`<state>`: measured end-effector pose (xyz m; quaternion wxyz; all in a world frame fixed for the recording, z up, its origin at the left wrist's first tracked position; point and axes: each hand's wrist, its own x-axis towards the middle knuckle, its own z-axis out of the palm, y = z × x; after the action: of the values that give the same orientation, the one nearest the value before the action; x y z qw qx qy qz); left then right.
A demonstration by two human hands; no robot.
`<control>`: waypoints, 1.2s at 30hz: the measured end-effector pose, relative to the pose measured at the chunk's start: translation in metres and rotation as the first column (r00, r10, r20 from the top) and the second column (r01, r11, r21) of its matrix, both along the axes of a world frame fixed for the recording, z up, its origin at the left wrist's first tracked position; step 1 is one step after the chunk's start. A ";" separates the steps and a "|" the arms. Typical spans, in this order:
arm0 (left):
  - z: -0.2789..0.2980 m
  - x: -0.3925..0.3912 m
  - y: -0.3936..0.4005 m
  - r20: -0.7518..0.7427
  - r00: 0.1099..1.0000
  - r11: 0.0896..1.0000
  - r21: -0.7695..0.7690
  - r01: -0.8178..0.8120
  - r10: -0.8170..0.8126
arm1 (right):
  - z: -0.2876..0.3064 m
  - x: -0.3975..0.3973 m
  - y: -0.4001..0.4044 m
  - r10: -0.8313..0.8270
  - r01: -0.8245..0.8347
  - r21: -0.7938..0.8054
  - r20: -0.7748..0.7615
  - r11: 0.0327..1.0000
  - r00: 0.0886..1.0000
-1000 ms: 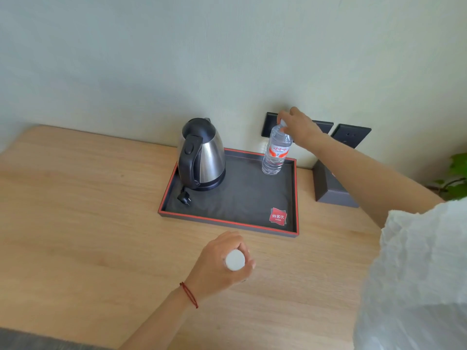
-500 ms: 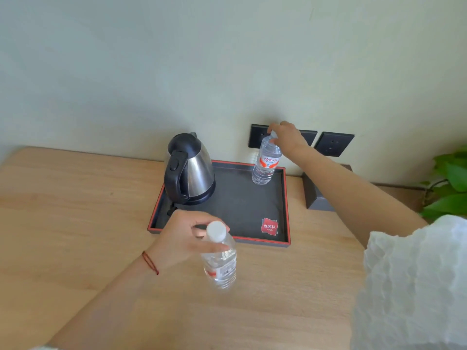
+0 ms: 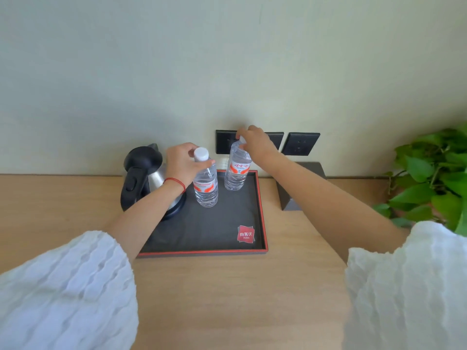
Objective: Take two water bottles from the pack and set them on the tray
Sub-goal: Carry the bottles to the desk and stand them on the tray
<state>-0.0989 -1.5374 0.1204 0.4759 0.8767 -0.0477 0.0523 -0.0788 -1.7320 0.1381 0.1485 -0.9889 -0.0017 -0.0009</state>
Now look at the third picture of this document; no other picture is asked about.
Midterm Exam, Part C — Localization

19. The person's left hand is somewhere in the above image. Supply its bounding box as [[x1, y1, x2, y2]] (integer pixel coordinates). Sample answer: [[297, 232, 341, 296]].
[[165, 142, 216, 188]]

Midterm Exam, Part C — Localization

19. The person's right hand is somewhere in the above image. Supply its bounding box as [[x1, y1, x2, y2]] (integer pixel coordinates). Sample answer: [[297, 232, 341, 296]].
[[236, 125, 280, 163]]

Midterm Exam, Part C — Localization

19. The clear water bottle orange label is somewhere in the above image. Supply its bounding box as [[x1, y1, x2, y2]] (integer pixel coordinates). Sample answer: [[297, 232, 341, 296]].
[[193, 147, 219, 208]]

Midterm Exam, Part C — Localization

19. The clear water bottle red label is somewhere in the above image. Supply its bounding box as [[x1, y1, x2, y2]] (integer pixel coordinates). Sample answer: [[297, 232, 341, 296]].
[[224, 135, 253, 191]]

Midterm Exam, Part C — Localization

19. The person's right forearm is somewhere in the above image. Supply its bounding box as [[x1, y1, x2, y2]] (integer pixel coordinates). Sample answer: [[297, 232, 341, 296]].
[[255, 152, 411, 263]]

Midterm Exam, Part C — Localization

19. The person's left forearm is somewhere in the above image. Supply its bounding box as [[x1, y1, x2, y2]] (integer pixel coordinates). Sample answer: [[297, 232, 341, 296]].
[[103, 178, 187, 262]]

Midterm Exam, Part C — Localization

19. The black tray red rim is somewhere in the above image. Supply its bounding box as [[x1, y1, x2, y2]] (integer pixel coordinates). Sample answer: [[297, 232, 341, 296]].
[[137, 170, 269, 258]]

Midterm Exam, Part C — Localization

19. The dark grey tissue box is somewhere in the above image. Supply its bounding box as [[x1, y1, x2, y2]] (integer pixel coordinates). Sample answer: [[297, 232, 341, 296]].
[[276, 162, 328, 211]]

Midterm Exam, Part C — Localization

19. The white textured left sleeve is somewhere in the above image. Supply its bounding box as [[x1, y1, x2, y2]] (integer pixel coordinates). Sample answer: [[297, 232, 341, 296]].
[[0, 230, 139, 350]]

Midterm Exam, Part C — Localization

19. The white textured sleeve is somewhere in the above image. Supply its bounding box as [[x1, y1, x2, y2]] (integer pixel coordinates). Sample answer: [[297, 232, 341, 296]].
[[0, 230, 139, 350], [344, 220, 467, 350]]

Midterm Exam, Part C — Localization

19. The green leafy plant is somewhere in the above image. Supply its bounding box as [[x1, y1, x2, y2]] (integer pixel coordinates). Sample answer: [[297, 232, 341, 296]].
[[371, 122, 467, 237]]

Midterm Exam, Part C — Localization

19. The white textured right sleeve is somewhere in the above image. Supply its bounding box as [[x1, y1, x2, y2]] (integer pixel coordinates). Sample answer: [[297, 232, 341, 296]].
[[344, 220, 467, 350]]

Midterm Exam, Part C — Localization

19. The black wall socket panel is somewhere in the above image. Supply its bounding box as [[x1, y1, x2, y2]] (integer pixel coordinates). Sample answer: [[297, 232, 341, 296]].
[[216, 130, 284, 155], [282, 132, 321, 157]]

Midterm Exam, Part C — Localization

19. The red string bracelet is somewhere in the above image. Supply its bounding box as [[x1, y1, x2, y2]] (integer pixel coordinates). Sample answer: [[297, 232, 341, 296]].
[[163, 178, 187, 194]]

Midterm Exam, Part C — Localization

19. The steel electric kettle black handle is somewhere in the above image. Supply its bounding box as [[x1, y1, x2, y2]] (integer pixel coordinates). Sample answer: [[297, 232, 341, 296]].
[[121, 143, 187, 220]]

